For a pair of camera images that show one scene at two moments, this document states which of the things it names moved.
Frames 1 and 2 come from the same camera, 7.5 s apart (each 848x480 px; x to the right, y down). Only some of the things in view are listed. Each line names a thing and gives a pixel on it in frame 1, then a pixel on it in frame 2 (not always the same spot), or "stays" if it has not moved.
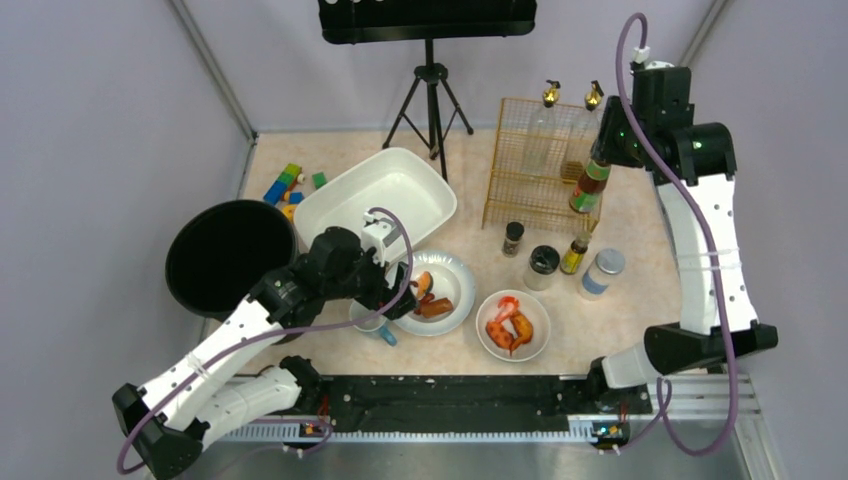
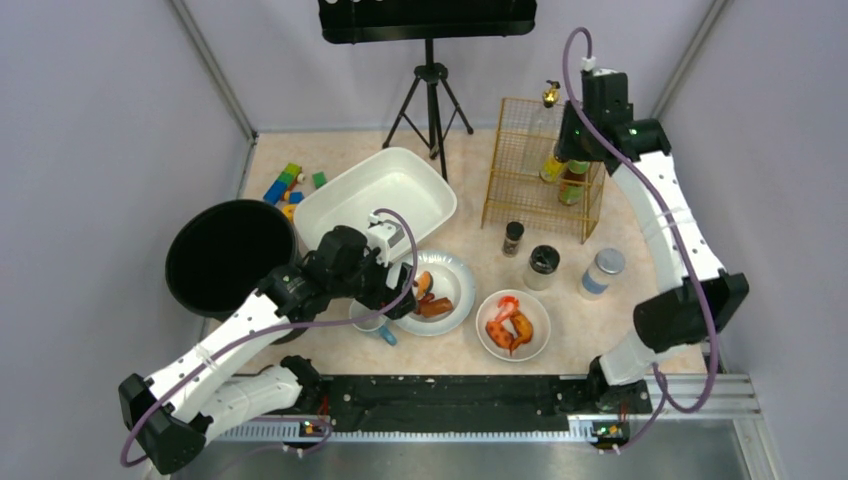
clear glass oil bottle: (541, 135) stays
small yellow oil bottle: (572, 259) -> (552, 169)
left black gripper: (398, 295) stays
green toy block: (319, 180) stays
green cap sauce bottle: (590, 187) -> (574, 170)
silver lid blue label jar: (596, 276) stays
